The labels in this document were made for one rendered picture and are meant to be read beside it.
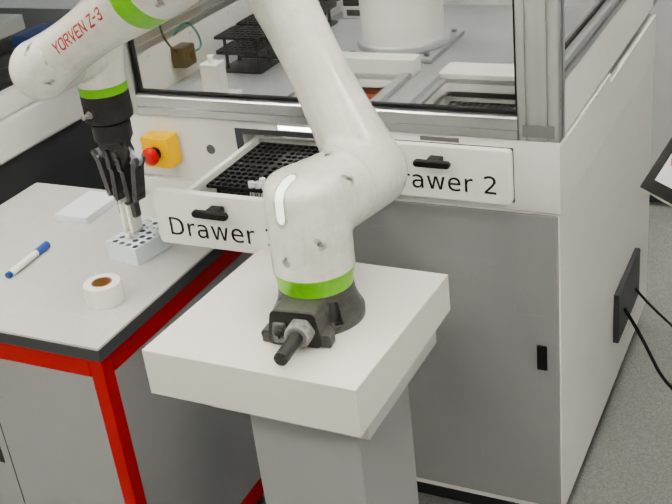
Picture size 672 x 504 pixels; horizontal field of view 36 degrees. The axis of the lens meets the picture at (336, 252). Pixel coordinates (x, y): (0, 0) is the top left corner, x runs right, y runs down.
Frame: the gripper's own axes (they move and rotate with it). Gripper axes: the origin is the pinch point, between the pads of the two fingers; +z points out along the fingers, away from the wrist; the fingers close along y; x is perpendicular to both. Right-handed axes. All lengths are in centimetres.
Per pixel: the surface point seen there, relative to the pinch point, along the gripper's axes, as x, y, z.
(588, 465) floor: 65, 69, 84
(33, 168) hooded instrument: 24, -62, 10
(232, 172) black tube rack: 14.6, 15.6, -5.9
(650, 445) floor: 79, 79, 84
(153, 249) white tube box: -0.5, 5.3, 6.3
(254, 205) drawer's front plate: 0.8, 33.1, -8.1
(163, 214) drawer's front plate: -2.9, 12.9, -4.0
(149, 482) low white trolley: -25, 19, 43
